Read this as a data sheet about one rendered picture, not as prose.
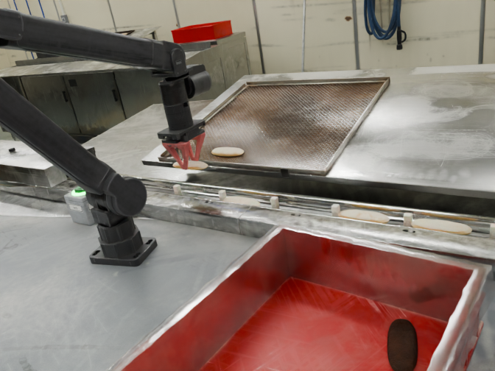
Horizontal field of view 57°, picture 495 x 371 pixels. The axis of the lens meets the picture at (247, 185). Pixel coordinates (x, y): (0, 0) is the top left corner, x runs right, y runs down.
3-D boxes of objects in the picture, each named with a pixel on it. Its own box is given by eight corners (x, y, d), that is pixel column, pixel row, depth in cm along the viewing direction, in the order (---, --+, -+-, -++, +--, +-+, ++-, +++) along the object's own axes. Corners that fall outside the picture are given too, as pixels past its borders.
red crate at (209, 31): (172, 43, 459) (170, 30, 454) (192, 37, 487) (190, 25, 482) (215, 39, 434) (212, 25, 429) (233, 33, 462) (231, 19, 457)
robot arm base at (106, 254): (89, 263, 95) (138, 266, 91) (77, 230, 92) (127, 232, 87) (113, 241, 102) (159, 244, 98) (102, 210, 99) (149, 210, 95)
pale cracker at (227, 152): (208, 155, 122) (207, 152, 121) (216, 148, 125) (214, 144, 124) (239, 157, 117) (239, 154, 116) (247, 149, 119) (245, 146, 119)
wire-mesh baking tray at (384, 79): (159, 161, 127) (157, 157, 126) (247, 85, 160) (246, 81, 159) (325, 176, 100) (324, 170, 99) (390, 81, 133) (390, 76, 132)
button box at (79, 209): (74, 234, 116) (60, 195, 112) (98, 219, 122) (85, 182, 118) (95, 239, 112) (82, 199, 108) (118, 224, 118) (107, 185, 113)
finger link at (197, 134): (211, 160, 110) (204, 123, 106) (194, 172, 104) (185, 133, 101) (190, 158, 113) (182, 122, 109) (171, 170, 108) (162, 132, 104)
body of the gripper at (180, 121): (207, 126, 107) (200, 96, 104) (179, 142, 100) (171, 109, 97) (185, 126, 111) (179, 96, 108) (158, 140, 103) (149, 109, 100)
